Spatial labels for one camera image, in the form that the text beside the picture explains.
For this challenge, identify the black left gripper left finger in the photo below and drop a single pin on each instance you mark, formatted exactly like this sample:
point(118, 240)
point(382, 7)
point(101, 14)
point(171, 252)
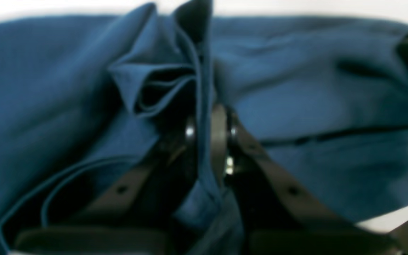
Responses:
point(133, 216)

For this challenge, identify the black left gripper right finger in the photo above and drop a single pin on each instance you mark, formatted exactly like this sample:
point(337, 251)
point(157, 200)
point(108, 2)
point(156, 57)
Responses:
point(280, 217)

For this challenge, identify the dark blue t-shirt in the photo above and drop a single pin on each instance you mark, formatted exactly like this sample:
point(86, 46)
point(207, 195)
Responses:
point(326, 97)

